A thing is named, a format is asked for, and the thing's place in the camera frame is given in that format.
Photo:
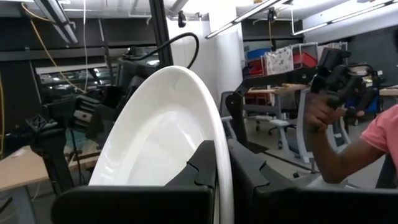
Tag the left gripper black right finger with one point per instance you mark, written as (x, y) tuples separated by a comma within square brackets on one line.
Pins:
[(311, 205)]

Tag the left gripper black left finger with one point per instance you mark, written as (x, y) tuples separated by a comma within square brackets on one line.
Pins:
[(133, 205)]

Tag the dark green bowl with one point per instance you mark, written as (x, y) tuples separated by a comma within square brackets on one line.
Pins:
[(155, 130)]

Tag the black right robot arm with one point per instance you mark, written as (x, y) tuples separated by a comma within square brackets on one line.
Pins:
[(53, 155)]

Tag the person's forearm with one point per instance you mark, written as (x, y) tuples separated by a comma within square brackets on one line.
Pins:
[(335, 161)]

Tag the white office chair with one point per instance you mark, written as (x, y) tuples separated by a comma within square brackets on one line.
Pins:
[(281, 123)]

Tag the person's hand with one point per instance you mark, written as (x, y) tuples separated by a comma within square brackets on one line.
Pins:
[(317, 115)]

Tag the beige desk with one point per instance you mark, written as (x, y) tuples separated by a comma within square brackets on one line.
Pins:
[(21, 168)]

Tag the person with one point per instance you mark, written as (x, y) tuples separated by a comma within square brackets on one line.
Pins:
[(382, 130)]

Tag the shelf with coloured bins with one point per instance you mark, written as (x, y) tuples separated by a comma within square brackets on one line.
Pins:
[(280, 60)]

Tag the long ceiling light strip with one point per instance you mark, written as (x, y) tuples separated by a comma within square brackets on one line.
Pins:
[(236, 25), (342, 18)]

